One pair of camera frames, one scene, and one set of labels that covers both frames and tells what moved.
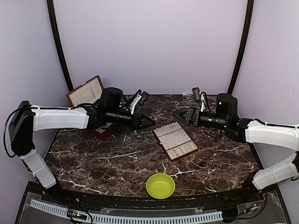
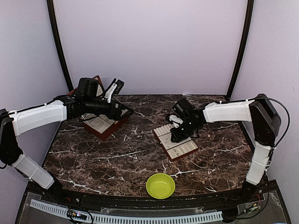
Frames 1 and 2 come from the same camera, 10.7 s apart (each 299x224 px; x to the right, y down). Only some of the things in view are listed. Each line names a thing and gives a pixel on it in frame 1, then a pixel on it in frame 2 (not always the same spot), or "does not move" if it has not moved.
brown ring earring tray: [175, 142] does not move
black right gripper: [193, 115] → [176, 137]
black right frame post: [249, 16] does not move
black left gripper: [137, 122] → [117, 116]
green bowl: [160, 185] does not move
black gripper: [201, 97] → [175, 121]
